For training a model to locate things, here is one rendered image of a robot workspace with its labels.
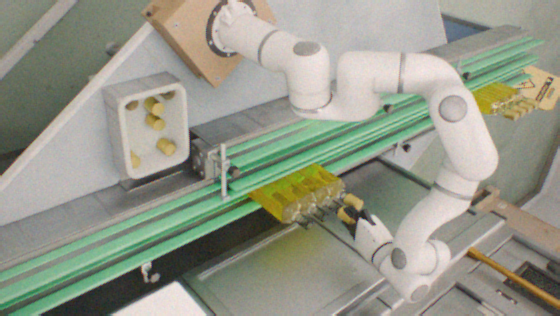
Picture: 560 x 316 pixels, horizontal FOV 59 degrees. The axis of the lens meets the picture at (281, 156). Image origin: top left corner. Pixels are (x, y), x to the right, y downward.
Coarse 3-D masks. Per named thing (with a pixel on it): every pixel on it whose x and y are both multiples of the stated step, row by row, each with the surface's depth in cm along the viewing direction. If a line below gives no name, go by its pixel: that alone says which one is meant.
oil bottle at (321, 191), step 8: (296, 176) 143; (304, 176) 143; (312, 176) 143; (304, 184) 140; (312, 184) 140; (320, 184) 140; (312, 192) 137; (320, 192) 137; (328, 192) 138; (320, 200) 137
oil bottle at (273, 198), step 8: (272, 184) 138; (256, 192) 138; (264, 192) 135; (272, 192) 135; (280, 192) 135; (256, 200) 139; (264, 200) 136; (272, 200) 133; (280, 200) 132; (288, 200) 132; (296, 200) 132; (272, 208) 134; (280, 208) 131; (288, 208) 130; (296, 208) 130; (280, 216) 132; (288, 216) 130
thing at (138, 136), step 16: (128, 96) 112; (144, 96) 114; (160, 96) 125; (176, 96) 123; (128, 112) 121; (144, 112) 124; (176, 112) 126; (128, 128) 123; (144, 128) 126; (176, 128) 128; (128, 144) 117; (144, 144) 128; (176, 144) 132; (128, 160) 119; (144, 160) 127; (160, 160) 128; (176, 160) 129
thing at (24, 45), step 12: (60, 0) 156; (72, 0) 156; (48, 12) 155; (60, 12) 155; (36, 24) 155; (48, 24) 154; (24, 36) 154; (36, 36) 154; (12, 48) 153; (24, 48) 153; (0, 60) 153; (12, 60) 152; (0, 72) 151
